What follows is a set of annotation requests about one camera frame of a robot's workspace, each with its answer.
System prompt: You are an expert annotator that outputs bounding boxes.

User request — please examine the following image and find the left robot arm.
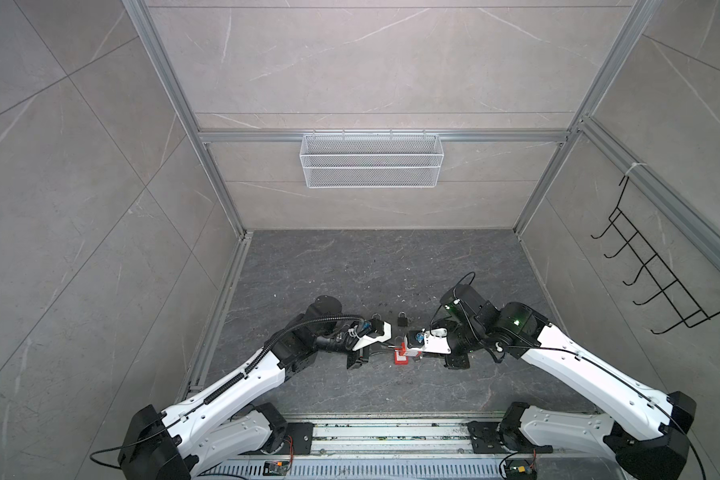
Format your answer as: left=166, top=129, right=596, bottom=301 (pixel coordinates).
left=111, top=296, right=392, bottom=479

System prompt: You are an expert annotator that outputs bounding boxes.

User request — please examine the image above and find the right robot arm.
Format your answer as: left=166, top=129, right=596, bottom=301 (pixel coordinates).
left=406, top=279, right=698, bottom=479

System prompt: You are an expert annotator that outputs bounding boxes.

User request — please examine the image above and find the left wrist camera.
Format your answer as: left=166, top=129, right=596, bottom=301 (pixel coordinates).
left=350, top=319, right=392, bottom=351

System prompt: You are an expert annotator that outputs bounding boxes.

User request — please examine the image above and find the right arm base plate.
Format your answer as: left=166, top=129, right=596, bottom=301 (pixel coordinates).
left=466, top=421, right=554, bottom=454

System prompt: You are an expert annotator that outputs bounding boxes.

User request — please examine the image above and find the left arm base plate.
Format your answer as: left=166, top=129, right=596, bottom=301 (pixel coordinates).
left=260, top=422, right=315, bottom=455

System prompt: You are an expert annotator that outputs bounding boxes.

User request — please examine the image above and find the aluminium rail front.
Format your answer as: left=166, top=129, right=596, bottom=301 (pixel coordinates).
left=196, top=414, right=628, bottom=479

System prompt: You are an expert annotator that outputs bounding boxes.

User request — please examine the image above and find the white wire mesh basket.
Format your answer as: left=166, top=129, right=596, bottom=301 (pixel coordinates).
left=299, top=133, right=445, bottom=189

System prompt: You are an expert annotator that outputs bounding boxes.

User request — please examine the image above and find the black wire hook rack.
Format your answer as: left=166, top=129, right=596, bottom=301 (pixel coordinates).
left=590, top=175, right=720, bottom=336

